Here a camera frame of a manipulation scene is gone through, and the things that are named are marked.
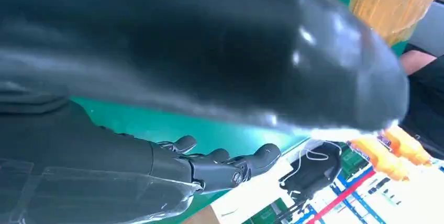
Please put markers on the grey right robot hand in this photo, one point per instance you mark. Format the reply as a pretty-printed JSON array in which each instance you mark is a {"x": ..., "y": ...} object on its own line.
[{"x": 208, "y": 42}]

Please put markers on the black bag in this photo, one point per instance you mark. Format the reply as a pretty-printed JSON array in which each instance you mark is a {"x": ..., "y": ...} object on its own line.
[{"x": 312, "y": 172}]

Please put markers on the yellow sheet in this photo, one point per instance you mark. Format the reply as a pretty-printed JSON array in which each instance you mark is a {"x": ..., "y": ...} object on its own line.
[{"x": 385, "y": 7}]

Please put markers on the ribbed grey right arm sleeve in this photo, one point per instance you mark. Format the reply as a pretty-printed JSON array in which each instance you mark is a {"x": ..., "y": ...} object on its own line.
[{"x": 31, "y": 99}]

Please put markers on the red vertical pole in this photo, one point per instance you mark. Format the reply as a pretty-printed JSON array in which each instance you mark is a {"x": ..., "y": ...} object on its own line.
[{"x": 341, "y": 196}]

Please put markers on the person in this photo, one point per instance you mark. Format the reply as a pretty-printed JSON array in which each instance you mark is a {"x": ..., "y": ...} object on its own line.
[{"x": 426, "y": 87}]

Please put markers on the blue metal frame rack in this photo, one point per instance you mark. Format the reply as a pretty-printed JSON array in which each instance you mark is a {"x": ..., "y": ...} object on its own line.
[{"x": 350, "y": 200}]

